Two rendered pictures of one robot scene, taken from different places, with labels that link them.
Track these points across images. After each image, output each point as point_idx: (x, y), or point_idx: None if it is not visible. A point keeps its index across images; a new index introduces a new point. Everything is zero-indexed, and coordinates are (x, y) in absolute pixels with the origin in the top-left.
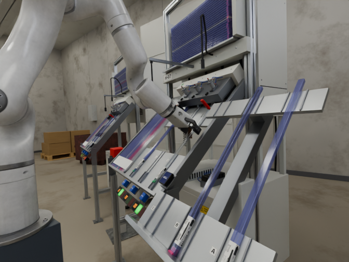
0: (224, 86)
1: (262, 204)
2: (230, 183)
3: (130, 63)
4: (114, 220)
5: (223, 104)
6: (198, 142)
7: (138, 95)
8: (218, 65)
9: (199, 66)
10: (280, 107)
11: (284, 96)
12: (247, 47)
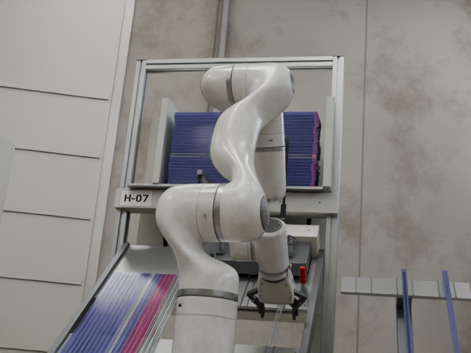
0: (308, 254)
1: None
2: None
3: (272, 193)
4: None
5: (360, 280)
6: (310, 328)
7: (270, 240)
8: (271, 215)
9: None
10: (437, 293)
11: (434, 284)
12: (337, 209)
